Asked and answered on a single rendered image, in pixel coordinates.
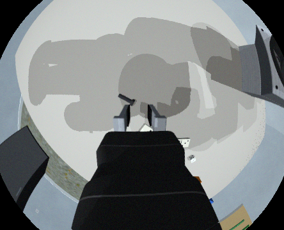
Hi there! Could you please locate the white domino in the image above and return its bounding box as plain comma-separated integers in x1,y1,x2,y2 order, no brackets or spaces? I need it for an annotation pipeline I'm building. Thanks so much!
177,138,190,147
140,124,153,132

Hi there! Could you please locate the small white die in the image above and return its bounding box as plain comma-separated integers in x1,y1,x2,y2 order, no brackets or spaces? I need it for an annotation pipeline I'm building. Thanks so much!
189,155,196,163

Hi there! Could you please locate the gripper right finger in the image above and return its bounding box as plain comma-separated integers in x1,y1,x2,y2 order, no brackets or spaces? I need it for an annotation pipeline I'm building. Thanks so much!
148,104,167,131

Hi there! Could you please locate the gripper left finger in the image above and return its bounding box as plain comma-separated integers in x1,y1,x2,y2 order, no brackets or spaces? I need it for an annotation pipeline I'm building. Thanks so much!
113,105,130,132

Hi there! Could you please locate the dark grey bolt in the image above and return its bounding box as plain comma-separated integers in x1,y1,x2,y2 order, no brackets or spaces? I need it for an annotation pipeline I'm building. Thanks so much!
118,94,135,106

